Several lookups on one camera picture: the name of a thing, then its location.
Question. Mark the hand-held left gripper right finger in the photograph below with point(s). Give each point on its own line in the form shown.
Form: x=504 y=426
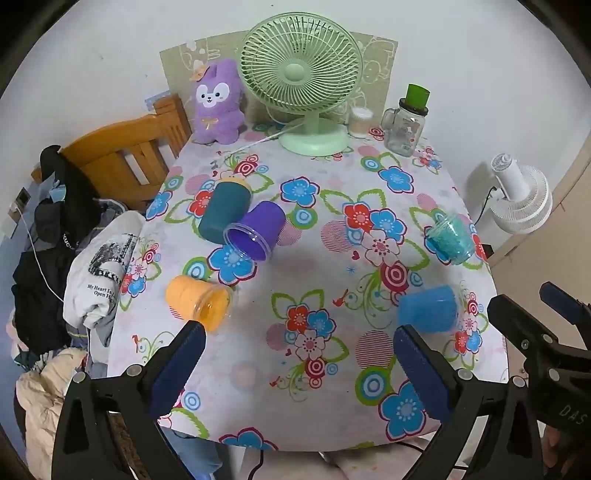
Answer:
x=421 y=371

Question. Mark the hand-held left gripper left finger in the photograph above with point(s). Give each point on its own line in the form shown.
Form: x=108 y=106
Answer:
x=180 y=364

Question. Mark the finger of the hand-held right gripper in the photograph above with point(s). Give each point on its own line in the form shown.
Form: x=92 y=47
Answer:
x=565 y=304
x=531 y=332

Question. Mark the blue cup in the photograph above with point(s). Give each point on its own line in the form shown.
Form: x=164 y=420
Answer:
x=427 y=311

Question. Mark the orange cup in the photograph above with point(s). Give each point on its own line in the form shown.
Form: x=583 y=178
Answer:
x=194 y=295

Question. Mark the clear turquoise cup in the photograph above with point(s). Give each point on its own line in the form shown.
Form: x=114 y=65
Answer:
x=450 y=237

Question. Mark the purple cup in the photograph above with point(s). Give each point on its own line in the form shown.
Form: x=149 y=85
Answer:
x=261 y=226

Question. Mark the dark teal cup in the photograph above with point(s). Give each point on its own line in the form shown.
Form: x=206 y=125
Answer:
x=224 y=207

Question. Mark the blue cloth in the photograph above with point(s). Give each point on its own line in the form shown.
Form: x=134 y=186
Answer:
x=196 y=454

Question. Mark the white fan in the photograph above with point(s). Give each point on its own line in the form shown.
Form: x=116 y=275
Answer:
x=521 y=194

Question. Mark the white printed shirt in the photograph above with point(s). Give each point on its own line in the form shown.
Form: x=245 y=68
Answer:
x=99 y=267

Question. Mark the beige garment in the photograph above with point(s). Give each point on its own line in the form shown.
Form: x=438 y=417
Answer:
x=41 y=397

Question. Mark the floral tablecloth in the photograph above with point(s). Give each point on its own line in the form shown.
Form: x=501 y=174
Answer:
x=323 y=263

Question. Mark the pile of clothes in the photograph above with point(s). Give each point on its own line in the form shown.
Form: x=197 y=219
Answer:
x=51 y=258

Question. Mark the wooden chair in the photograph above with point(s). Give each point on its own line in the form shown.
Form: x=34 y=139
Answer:
x=115 y=152

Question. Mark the glass jar with green lid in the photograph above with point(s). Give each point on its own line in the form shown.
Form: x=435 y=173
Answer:
x=406 y=129

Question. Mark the small white container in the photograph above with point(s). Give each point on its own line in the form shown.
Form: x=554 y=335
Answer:
x=360 y=122

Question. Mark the purple plush toy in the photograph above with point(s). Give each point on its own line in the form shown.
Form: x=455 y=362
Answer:
x=214 y=106

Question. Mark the green desk fan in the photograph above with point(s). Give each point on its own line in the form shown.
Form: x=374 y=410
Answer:
x=300 y=74

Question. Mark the wall outlet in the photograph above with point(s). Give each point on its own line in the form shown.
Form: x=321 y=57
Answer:
x=21 y=196

